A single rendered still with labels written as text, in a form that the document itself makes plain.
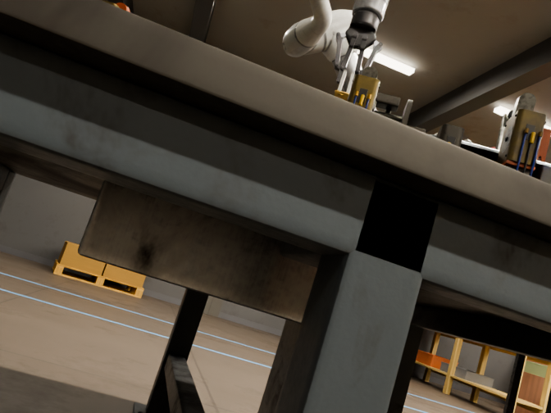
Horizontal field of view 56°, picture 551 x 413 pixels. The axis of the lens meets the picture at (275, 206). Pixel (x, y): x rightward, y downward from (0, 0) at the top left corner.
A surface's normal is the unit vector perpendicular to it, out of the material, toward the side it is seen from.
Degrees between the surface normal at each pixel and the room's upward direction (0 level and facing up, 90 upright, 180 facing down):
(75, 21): 90
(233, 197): 90
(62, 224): 90
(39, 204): 90
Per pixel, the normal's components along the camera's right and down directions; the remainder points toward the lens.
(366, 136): 0.23, -0.09
